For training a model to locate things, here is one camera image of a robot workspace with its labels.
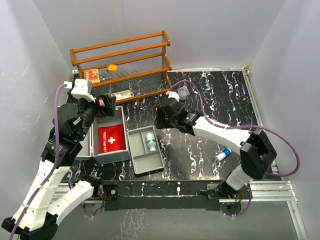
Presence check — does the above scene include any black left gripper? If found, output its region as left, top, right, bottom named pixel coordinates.
left=69, top=90, right=116, bottom=141

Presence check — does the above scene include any small white bottle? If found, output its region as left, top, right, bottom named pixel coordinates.
left=145, top=132, right=157, bottom=152

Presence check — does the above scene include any red first aid pouch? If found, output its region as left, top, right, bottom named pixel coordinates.
left=98, top=124, right=127, bottom=154

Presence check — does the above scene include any grey metal case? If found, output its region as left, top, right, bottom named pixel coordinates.
left=75, top=106, right=131, bottom=165

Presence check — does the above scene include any grey plastic tray insert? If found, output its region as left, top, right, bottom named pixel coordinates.
left=127, top=125, right=165, bottom=175

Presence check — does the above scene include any white blue bandage roll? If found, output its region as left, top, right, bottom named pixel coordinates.
left=214, top=148, right=232, bottom=162

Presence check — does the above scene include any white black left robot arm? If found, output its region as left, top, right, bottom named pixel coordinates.
left=1, top=95, right=116, bottom=240

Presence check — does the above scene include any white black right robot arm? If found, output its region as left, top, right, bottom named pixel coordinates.
left=154, top=98, right=277, bottom=199

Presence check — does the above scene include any red white medicine box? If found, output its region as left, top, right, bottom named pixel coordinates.
left=98, top=98, right=105, bottom=106

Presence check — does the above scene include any white green medicine box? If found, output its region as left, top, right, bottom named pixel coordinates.
left=110, top=90, right=134, bottom=101

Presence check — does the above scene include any clear round plastic container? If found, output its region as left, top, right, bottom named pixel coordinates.
left=177, top=86, right=190, bottom=101

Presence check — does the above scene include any orange patterned box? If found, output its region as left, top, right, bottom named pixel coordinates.
left=83, top=68, right=100, bottom=84

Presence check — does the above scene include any yellow small box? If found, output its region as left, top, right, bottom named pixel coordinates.
left=107, top=64, right=118, bottom=73

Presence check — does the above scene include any wooden shelf rack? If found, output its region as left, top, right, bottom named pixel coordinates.
left=69, top=30, right=172, bottom=104

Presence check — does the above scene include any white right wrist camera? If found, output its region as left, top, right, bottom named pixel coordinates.
left=165, top=91, right=180, bottom=102

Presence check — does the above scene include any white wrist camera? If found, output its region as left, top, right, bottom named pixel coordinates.
left=165, top=91, right=180, bottom=102
left=64, top=78, right=96, bottom=102

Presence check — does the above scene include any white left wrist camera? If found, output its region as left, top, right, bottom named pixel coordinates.
left=64, top=78, right=96, bottom=102

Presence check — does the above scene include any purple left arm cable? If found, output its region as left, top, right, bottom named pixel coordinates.
left=9, top=83, right=101, bottom=240

